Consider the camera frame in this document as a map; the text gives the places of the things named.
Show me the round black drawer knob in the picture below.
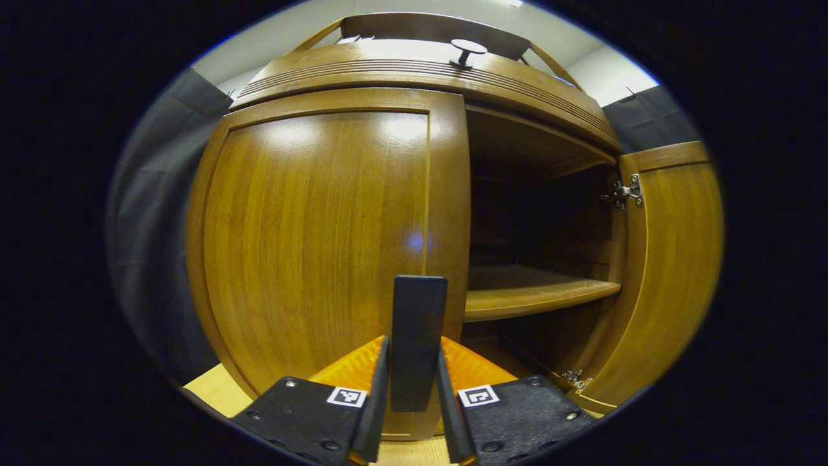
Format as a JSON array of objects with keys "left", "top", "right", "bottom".
[{"left": 450, "top": 39, "right": 488, "bottom": 69}]

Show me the wooden inner cabinet shelf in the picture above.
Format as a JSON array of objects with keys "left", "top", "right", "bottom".
[{"left": 464, "top": 264, "right": 622, "bottom": 323}]

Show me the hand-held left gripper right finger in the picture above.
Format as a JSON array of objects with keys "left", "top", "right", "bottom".
[{"left": 437, "top": 337, "right": 596, "bottom": 465}]

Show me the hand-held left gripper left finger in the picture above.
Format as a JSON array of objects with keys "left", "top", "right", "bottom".
[{"left": 230, "top": 335, "right": 391, "bottom": 466}]

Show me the wooden cabinet drawer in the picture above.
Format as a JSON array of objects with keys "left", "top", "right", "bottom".
[{"left": 230, "top": 40, "right": 622, "bottom": 153}]

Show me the black door handle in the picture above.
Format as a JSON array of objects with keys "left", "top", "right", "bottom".
[{"left": 390, "top": 275, "right": 448, "bottom": 413}]

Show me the wooden double-door shoe cabinet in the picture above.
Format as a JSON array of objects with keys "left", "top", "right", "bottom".
[{"left": 186, "top": 12, "right": 725, "bottom": 441}]

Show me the wooden shoe cabinet door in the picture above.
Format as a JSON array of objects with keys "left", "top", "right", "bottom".
[
  {"left": 186, "top": 87, "right": 472, "bottom": 441},
  {"left": 576, "top": 141, "right": 724, "bottom": 415}
]

